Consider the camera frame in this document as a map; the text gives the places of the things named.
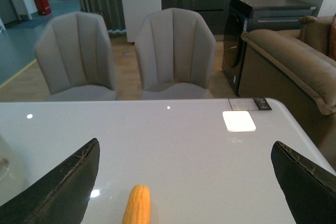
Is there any red box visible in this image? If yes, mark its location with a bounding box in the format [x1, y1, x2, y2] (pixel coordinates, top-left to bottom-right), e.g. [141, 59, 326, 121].
[34, 0, 51, 15]

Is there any white electric cooking pot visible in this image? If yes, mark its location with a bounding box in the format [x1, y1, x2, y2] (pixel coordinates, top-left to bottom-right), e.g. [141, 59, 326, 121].
[0, 138, 26, 205]

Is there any brown sofa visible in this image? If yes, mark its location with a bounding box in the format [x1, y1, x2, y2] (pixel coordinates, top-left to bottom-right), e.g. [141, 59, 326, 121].
[238, 16, 335, 166]

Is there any beige upholstered chair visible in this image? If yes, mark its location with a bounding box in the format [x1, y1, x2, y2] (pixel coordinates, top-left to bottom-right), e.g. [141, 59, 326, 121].
[135, 8, 216, 100]
[34, 12, 117, 101]

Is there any right beige upholstered chair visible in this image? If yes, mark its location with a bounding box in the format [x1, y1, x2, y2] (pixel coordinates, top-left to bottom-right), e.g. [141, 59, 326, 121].
[135, 8, 216, 100]

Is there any yellow corn cob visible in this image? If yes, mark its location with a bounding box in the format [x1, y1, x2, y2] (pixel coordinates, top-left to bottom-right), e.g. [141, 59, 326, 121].
[122, 185, 151, 223]

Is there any label sticker on table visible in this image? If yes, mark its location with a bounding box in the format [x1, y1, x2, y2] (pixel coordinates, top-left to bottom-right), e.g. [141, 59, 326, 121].
[228, 98, 272, 111]

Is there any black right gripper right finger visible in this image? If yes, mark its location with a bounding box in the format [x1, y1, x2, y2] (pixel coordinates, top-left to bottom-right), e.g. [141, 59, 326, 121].
[271, 141, 335, 223]

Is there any dark grey washing machine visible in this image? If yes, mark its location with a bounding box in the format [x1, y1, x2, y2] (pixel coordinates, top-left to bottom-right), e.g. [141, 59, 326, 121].
[222, 0, 318, 97]

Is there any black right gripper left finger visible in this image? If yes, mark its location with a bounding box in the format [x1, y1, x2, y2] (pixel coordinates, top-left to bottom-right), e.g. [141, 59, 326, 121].
[1, 138, 100, 223]

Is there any left beige upholstered chair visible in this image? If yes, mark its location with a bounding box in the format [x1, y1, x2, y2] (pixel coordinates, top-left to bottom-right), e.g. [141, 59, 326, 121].
[34, 12, 117, 101]

